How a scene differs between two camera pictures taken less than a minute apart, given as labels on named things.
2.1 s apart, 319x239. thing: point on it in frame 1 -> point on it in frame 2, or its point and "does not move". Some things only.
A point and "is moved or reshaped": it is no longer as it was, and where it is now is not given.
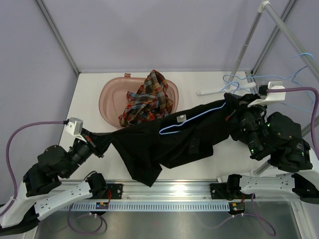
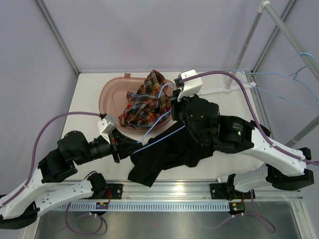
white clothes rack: [264, 5] does not move
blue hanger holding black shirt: [189, 120] -> [157, 121]
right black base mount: [227, 191] does not move
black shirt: [147, 148] is moved or reshaped
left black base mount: [113, 191] does not move
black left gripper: [98, 142] -> [125, 146]
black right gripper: [235, 103] -> [176, 104]
